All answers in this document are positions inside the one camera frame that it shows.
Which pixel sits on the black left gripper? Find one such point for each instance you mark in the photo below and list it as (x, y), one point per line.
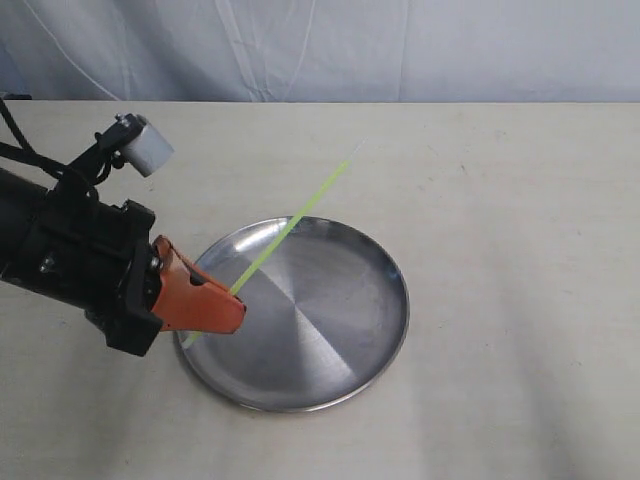
(96, 259)

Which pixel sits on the green plastic straw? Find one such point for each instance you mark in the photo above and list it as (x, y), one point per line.
(300, 212)

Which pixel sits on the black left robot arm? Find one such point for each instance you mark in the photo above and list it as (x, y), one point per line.
(22, 201)

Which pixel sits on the round stainless steel plate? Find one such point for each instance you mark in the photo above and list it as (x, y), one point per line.
(327, 313)

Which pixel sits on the white backdrop curtain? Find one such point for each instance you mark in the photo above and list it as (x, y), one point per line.
(322, 51)

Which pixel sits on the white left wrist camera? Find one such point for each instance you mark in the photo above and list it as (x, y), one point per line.
(148, 151)

